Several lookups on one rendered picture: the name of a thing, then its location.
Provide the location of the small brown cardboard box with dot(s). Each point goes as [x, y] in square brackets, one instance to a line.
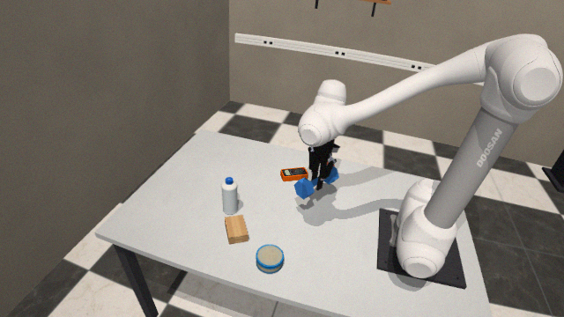
[236, 229]

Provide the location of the white bottle with blue cap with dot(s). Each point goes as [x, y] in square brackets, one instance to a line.
[229, 196]

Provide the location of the orange digital multimeter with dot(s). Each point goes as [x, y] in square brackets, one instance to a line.
[293, 174]

